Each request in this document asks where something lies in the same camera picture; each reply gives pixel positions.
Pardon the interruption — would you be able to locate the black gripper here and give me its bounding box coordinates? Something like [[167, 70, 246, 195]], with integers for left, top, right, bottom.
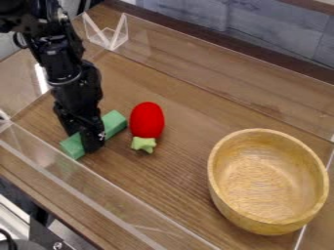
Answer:
[[48, 61, 105, 153]]

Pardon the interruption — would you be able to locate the green rectangular block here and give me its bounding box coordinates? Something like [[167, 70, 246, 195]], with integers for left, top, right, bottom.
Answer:
[[60, 110, 128, 160]]

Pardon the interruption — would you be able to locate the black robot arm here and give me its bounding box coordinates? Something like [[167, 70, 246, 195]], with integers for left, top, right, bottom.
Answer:
[[0, 0, 105, 153]]

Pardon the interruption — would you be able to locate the light wooden bowl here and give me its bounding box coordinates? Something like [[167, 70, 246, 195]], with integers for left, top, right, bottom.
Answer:
[[207, 128, 330, 235]]

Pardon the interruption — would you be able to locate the red plush strawberry toy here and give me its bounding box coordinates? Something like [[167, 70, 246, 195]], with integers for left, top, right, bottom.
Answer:
[[129, 102, 164, 153]]

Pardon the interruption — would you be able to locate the clear acrylic enclosure wall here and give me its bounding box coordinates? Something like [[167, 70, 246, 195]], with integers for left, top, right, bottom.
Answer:
[[0, 12, 334, 250]]

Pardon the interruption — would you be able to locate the black metal table bracket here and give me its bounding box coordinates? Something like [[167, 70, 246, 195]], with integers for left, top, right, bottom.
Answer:
[[28, 218, 72, 250]]

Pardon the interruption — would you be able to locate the black cable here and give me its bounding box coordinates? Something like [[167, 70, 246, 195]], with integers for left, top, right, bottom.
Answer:
[[0, 227, 19, 250]]

